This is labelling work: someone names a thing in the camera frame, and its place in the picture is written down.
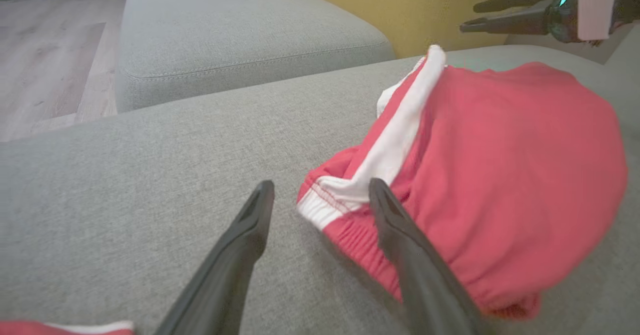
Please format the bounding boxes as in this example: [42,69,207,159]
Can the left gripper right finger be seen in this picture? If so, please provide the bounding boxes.
[368,177,493,335]

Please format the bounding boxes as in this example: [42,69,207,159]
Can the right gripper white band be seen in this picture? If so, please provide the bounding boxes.
[460,0,640,43]

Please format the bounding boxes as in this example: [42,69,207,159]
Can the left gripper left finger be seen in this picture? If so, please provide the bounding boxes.
[155,180,276,335]

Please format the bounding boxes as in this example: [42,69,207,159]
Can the red shorts white stripe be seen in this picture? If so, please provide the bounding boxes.
[296,45,629,321]

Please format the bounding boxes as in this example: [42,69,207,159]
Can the red jersey white sleeves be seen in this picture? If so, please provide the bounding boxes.
[0,320,136,335]

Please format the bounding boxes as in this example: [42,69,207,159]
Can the yellow sofa cushion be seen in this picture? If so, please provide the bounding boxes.
[272,0,551,59]

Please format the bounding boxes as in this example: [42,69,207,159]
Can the large grey sofa seat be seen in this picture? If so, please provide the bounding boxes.
[0,25,640,335]

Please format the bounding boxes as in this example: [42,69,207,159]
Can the small grey sofa cushion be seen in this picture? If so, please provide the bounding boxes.
[115,0,397,113]

